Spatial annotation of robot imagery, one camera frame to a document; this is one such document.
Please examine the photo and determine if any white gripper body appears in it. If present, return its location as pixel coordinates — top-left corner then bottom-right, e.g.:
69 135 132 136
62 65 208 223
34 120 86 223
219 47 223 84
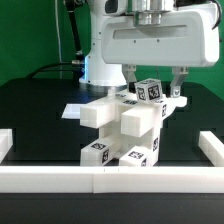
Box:
101 3 219 67

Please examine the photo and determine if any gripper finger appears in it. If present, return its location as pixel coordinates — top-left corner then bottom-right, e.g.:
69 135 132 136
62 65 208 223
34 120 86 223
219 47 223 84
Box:
122 64 137 93
170 66 189 98

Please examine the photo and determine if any white tagged cube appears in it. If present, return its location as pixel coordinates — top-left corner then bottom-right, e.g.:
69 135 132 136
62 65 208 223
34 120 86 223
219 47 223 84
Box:
135 78 163 104

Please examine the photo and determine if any white chair back frame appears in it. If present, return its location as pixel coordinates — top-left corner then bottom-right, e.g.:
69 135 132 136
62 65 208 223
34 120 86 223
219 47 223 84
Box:
80 90 187 137

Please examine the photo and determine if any white chair seat part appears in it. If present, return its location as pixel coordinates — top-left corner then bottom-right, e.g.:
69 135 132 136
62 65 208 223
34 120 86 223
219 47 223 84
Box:
99 91 167 166

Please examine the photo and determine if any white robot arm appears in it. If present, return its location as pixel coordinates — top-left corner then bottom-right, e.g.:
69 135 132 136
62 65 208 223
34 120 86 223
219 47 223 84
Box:
64 0 222 97

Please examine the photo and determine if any white tag plate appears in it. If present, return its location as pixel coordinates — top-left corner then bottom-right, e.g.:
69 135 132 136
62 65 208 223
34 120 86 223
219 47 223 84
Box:
62 104 81 119

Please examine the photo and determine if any white left fence block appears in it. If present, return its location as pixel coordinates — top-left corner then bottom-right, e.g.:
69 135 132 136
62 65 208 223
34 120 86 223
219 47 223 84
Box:
0 129 13 163

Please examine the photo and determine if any black cable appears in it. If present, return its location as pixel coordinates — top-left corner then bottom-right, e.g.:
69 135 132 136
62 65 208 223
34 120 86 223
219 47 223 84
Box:
25 0 86 80

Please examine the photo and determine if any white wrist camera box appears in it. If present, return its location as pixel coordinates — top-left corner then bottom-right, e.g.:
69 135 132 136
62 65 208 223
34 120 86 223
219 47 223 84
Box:
105 0 128 15

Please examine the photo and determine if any white right fence rail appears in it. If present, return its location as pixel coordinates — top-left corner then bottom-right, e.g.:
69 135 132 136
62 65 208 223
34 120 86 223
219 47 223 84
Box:
198 131 224 167

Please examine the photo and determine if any white fence rail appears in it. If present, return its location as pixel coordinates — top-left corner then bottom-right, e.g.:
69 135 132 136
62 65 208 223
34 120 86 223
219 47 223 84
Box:
0 166 224 193
198 131 224 167

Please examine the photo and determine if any white thin cable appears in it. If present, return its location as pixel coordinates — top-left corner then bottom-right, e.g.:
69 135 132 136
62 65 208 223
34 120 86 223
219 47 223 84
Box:
54 0 64 80

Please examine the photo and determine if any white front fence rail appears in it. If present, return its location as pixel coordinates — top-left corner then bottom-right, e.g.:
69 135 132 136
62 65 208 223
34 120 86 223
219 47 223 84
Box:
0 166 224 193

